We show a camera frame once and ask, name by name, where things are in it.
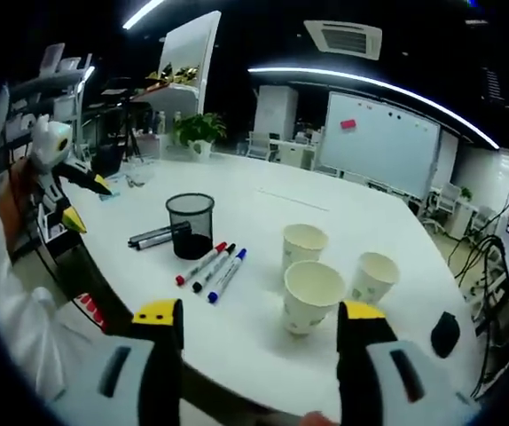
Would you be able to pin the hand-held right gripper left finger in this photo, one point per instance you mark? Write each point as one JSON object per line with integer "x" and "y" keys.
{"x": 126, "y": 381}

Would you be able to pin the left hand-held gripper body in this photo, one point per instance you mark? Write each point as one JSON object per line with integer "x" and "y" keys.
{"x": 52, "y": 142}

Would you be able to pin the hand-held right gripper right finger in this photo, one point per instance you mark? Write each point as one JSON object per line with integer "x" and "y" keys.
{"x": 396, "y": 373}

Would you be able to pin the black grey laser pointer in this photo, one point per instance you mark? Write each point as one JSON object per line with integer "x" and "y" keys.
{"x": 154, "y": 241}

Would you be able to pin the black markers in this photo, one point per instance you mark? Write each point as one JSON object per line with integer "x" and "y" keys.
{"x": 161, "y": 232}

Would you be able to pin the white paper cup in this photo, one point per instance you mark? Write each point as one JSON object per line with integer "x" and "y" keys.
{"x": 310, "y": 306}
{"x": 374, "y": 279}
{"x": 303, "y": 253}

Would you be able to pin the black mesh pen holder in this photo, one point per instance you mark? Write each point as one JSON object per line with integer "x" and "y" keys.
{"x": 191, "y": 226}

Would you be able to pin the red whiteboard marker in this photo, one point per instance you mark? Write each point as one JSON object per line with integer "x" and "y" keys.
{"x": 203, "y": 262}

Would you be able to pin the black whiteboard marker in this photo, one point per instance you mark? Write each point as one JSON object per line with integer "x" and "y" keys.
{"x": 214, "y": 268}

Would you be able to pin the blue whiteboard marker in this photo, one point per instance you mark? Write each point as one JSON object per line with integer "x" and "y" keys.
{"x": 228, "y": 275}

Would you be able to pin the rolling whiteboard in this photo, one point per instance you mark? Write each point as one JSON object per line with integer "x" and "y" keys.
{"x": 378, "y": 142}

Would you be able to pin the red whiteboard eraser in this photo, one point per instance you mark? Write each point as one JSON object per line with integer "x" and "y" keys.
{"x": 348, "y": 124}

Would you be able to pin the person's right hand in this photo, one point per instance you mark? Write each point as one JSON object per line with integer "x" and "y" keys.
{"x": 318, "y": 419}

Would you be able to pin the small black pouch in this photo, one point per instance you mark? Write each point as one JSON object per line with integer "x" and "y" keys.
{"x": 445, "y": 335}

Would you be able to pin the black tripod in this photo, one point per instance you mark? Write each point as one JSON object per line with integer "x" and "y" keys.
{"x": 131, "y": 128}

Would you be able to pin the person's white clothing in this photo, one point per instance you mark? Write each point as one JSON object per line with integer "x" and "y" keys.
{"x": 19, "y": 302}

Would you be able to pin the potted green plant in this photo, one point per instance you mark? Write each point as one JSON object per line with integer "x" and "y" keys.
{"x": 199, "y": 131}

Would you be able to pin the white display shelf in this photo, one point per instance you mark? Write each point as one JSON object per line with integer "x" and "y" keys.
{"x": 188, "y": 66}

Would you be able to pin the short ceiling light strip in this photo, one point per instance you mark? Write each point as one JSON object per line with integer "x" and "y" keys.
{"x": 141, "y": 14}

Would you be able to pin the white mesh office chair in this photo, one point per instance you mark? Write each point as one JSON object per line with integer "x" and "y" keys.
{"x": 447, "y": 199}

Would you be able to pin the white pillar cabinet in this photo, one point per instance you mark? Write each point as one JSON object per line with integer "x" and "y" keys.
{"x": 276, "y": 111}

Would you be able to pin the ceiling air conditioner unit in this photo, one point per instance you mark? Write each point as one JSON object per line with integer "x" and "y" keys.
{"x": 345, "y": 40}

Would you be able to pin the long ceiling light strip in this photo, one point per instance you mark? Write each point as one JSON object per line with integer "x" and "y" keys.
{"x": 370, "y": 82}

